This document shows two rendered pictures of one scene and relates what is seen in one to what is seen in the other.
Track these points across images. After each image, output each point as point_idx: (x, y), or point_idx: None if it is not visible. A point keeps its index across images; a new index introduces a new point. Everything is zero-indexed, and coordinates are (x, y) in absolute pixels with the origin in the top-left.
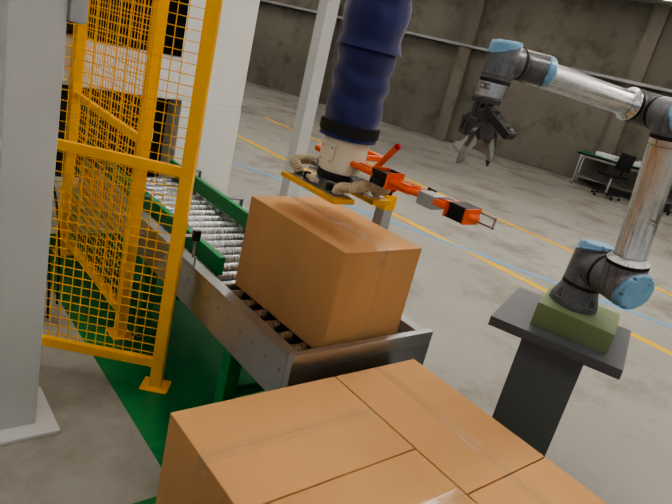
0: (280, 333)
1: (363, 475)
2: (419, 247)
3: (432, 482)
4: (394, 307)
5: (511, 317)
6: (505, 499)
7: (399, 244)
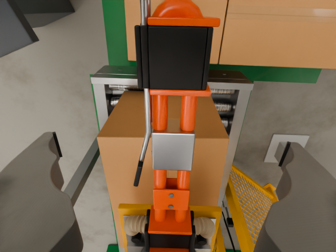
0: None
1: None
2: (99, 138)
3: None
4: (131, 103)
5: (1, 29)
6: None
7: (125, 149)
